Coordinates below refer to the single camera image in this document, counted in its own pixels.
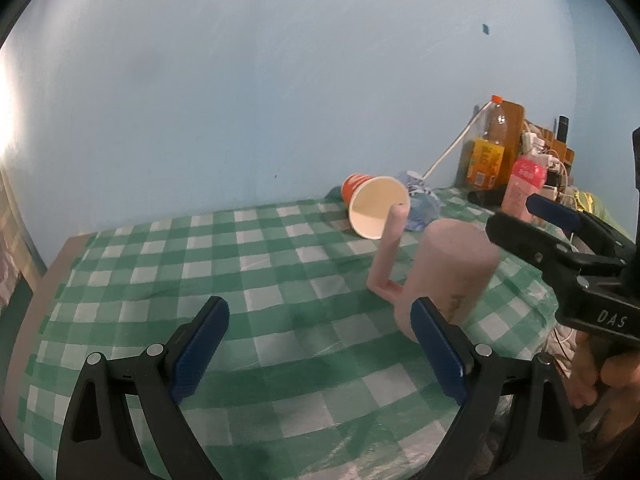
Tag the white charger plugs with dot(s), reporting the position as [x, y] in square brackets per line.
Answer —
[542, 157]

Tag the green checkered tablecloth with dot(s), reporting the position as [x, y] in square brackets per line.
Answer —
[250, 285]

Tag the black cylinder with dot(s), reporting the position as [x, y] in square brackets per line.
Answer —
[563, 129]

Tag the pink bottle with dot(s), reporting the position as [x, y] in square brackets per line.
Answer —
[522, 185]

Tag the white stick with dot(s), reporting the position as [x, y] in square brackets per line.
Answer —
[450, 147]

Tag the brown wooden box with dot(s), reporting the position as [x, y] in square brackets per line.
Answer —
[515, 125]

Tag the orange paper cup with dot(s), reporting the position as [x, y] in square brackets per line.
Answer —
[372, 210]

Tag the person's right hand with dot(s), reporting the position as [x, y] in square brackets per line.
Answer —
[587, 370]

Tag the orange cap drink bottle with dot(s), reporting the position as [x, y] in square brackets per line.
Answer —
[487, 160]

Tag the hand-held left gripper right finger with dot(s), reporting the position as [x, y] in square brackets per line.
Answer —
[440, 355]

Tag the yellow green cloth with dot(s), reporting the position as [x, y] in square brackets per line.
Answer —
[600, 210]

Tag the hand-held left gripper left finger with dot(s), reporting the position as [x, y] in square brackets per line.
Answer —
[200, 350]

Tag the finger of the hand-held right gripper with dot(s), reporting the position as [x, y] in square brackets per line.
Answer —
[520, 242]
[550, 210]

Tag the blue plastic bag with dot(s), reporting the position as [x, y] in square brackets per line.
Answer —
[422, 207]

